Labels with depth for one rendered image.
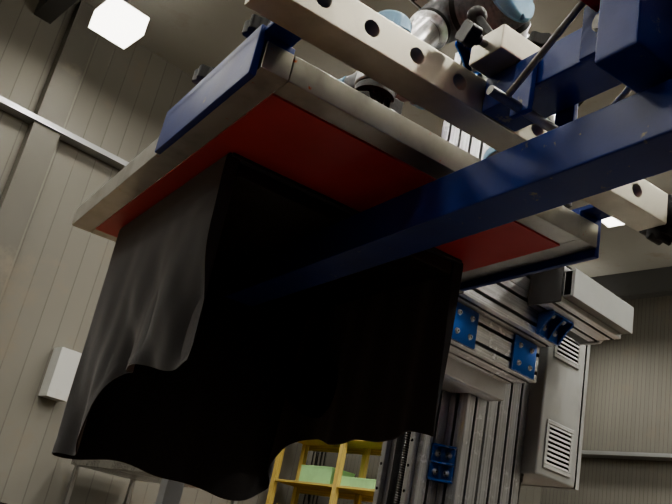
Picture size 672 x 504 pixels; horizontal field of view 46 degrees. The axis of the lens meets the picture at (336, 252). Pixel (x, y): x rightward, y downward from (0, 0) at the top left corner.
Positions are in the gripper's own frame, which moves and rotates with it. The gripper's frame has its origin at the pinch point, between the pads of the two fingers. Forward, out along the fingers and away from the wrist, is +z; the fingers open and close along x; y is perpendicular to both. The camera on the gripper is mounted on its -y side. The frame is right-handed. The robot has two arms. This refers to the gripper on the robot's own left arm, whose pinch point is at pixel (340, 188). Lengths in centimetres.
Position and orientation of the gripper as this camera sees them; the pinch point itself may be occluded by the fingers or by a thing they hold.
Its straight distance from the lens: 128.8
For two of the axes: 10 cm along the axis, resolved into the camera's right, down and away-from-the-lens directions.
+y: 8.1, 3.8, 4.5
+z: -2.2, 9.0, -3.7
